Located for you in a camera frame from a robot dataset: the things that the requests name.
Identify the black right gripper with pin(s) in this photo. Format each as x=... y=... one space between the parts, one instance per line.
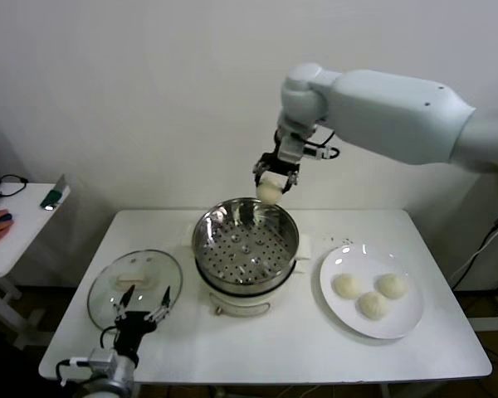
x=279 y=163

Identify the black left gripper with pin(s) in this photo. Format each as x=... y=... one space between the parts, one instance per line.
x=130 y=331

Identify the white steamed baozi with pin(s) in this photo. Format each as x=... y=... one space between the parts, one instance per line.
x=269 y=194
x=392 y=286
x=348 y=286
x=373 y=306

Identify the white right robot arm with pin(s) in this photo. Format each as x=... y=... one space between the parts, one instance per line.
x=377 y=112

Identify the stainless steel steamer basket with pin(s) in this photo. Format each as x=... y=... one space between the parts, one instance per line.
x=240 y=257

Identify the white electric cooker base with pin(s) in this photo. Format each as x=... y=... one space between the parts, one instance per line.
x=240 y=300

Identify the green flat device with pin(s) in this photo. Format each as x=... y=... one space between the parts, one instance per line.
x=52 y=199

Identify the white side table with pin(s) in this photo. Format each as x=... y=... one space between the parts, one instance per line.
x=25 y=224

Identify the white round plate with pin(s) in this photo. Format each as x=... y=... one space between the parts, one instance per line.
x=398 y=319

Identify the silver right wrist camera block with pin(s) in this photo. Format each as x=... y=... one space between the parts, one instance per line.
x=292 y=148

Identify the silver wrist camera block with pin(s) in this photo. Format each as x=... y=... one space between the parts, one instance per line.
x=292 y=148
x=103 y=358

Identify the silver left wrist camera block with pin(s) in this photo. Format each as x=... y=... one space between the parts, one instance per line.
x=103 y=358

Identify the white rack frame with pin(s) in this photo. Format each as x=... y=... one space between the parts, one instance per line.
x=491 y=322

